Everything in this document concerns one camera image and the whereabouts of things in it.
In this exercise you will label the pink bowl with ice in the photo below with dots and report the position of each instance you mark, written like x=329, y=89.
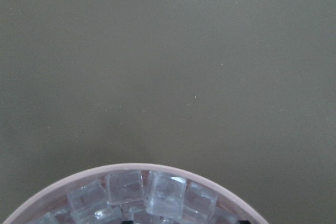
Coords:
x=54, y=195

